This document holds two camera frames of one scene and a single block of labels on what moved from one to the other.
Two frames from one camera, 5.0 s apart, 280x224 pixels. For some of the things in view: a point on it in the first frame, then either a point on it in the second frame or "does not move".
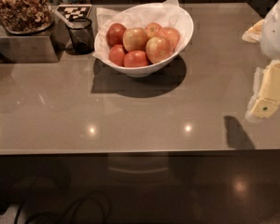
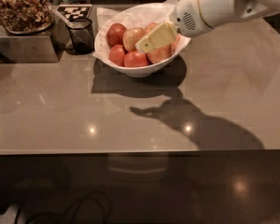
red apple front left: [116, 54] does not move
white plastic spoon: [69, 24] does not move
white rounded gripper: [276, 35] -> [187, 12]
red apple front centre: [133, 59] does not move
